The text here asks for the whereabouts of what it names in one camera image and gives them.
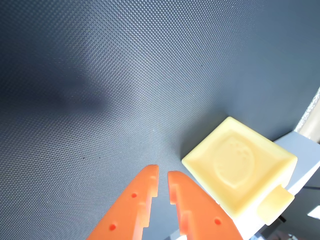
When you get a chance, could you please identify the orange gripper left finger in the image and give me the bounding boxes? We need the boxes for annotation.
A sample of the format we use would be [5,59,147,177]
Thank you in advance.
[86,164,160,240]

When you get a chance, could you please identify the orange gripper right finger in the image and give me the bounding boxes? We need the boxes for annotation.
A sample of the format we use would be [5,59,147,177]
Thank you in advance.
[167,170,244,240]

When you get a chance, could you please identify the white rectangular open box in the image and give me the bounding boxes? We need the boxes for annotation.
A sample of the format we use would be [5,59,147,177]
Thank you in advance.
[273,131,320,195]

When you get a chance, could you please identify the yellow embossed cube block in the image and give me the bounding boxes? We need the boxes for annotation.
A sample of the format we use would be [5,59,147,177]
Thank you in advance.
[181,116,299,226]

